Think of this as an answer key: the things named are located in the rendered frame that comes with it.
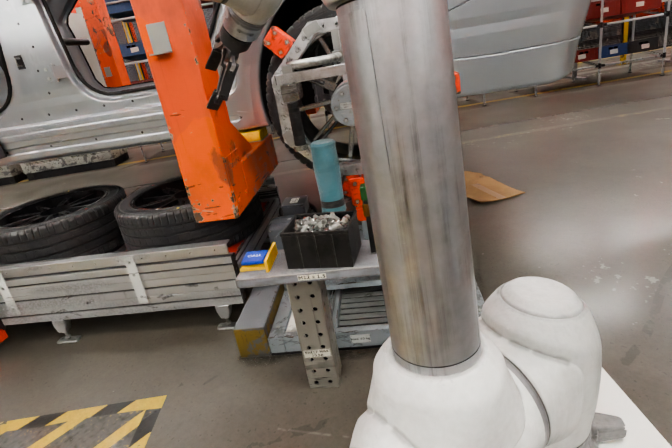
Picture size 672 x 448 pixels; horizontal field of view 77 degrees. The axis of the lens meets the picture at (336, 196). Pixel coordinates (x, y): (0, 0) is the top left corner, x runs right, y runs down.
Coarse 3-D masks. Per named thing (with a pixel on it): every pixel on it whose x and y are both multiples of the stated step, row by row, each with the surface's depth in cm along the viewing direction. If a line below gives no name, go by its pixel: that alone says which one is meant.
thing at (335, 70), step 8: (344, 64) 123; (296, 72) 125; (304, 72) 125; (312, 72) 125; (320, 72) 125; (328, 72) 124; (336, 72) 124; (344, 72) 124; (280, 80) 126; (288, 80) 126; (296, 80) 126; (304, 80) 126
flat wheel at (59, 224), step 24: (72, 192) 236; (96, 192) 233; (120, 192) 219; (0, 216) 212; (24, 216) 213; (48, 216) 205; (72, 216) 192; (96, 216) 199; (0, 240) 184; (24, 240) 184; (48, 240) 187; (72, 240) 192; (96, 240) 199; (120, 240) 211; (0, 264) 189
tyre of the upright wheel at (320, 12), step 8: (320, 8) 144; (304, 16) 146; (312, 16) 145; (320, 16) 144; (328, 16) 144; (336, 16) 144; (296, 24) 146; (304, 24) 146; (288, 32) 147; (296, 32) 147; (272, 56) 152; (272, 64) 152; (272, 72) 152; (272, 88) 154; (272, 96) 156; (272, 104) 156; (272, 112) 158; (272, 120) 159; (280, 128) 159; (280, 136) 161; (296, 152) 162; (304, 160) 163; (312, 168) 165
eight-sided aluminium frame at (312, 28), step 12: (312, 24) 138; (324, 24) 138; (300, 36) 140; (312, 36) 139; (300, 48) 141; (288, 60) 143; (276, 72) 144; (276, 96) 147; (288, 120) 150; (288, 132) 151; (288, 144) 152; (348, 168) 154; (360, 168) 154
